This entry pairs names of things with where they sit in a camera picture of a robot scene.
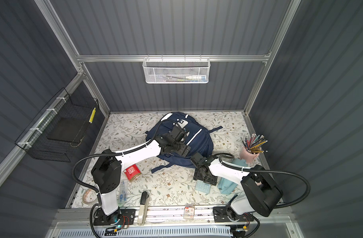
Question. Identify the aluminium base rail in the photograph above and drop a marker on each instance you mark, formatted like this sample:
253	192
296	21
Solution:
130	216

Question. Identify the white wire mesh basket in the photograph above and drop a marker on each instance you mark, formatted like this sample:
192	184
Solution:
176	70

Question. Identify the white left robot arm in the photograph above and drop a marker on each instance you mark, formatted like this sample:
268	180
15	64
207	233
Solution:
107	170

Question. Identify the black and cream stapler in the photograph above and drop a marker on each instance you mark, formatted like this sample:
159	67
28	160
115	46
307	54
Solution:
143	208

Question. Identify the navy blue student backpack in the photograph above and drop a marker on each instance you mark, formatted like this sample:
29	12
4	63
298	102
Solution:
197	138

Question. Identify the pink pencil cup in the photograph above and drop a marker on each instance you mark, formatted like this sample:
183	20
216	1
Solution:
248	156

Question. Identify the black wire wall basket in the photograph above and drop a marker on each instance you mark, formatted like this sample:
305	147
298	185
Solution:
61	129

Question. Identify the clear pen pouch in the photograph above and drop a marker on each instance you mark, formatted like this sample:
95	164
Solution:
123	190

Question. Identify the roll of clear tape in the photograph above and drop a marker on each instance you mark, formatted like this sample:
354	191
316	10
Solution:
89	197

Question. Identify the red card box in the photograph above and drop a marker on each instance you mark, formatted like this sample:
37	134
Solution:
132	172

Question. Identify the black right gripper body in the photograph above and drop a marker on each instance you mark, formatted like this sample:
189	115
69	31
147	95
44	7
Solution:
207	179

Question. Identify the light blue calculator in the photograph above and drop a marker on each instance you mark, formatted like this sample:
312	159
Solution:
202	187

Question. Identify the bundle of coloured pencils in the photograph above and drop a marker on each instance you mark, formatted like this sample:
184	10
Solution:
253	143

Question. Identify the small clear staples box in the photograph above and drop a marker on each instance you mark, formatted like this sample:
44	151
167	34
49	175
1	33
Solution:
189	211

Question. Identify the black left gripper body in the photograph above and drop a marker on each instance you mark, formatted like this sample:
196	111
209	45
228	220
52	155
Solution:
180	148

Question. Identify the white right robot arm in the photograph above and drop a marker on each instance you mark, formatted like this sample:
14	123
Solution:
261	191

